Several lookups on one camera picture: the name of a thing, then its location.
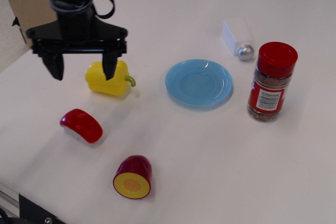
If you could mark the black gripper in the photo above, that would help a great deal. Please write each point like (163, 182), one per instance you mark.
(79, 34)

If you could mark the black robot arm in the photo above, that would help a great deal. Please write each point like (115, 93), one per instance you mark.
(75, 7)

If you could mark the blue plate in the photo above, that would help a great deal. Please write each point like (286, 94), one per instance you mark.
(199, 83)

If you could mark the yellow toy bell pepper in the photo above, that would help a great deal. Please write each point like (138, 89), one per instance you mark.
(115, 86)

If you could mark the halved purple toy fruit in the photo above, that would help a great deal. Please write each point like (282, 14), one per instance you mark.
(133, 177)

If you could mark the white salt shaker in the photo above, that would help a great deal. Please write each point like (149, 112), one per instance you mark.
(237, 36)

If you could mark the red-lidded spice jar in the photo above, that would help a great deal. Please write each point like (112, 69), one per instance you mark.
(275, 66)

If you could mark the aluminium table frame rail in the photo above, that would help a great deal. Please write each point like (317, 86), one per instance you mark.
(9, 201)

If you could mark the black corner bracket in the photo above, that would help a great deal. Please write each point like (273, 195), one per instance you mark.
(34, 213)

